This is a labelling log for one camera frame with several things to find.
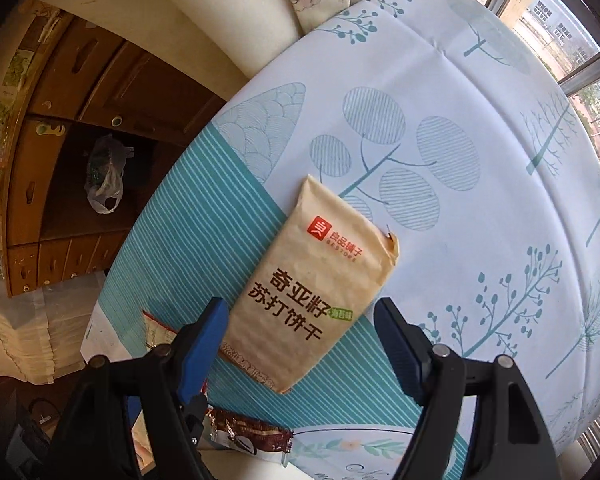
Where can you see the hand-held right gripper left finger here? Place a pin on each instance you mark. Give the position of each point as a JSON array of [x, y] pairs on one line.
[[200, 350]]

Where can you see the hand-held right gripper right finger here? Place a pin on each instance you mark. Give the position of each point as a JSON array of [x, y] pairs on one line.
[[400, 355]]

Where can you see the beige cracker packet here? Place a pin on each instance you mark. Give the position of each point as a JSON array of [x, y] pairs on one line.
[[320, 285]]

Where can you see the red white snack packet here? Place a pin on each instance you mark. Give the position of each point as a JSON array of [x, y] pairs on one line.
[[157, 332]]

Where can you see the brown wafer packet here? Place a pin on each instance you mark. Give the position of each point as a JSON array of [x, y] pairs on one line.
[[250, 432]]

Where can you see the white lace bed cover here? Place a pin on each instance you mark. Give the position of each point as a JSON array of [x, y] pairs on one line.
[[30, 330]]

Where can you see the trash bin with bag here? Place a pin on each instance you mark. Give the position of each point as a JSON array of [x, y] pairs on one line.
[[105, 175]]

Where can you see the white drawer safety latch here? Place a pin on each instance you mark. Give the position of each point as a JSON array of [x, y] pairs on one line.
[[50, 130]]

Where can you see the blue white printed tablecloth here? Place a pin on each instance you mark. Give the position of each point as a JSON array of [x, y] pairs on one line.
[[455, 85]]

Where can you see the wooden desk with drawers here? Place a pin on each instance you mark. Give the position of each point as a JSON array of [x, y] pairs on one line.
[[105, 75]]

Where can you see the green printed cards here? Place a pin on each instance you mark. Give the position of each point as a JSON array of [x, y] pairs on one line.
[[15, 67]]

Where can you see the cream leaf print curtain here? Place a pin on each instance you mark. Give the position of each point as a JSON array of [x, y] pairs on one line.
[[205, 10]]

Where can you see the window with metal grille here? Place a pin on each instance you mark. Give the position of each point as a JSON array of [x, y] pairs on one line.
[[587, 67]]

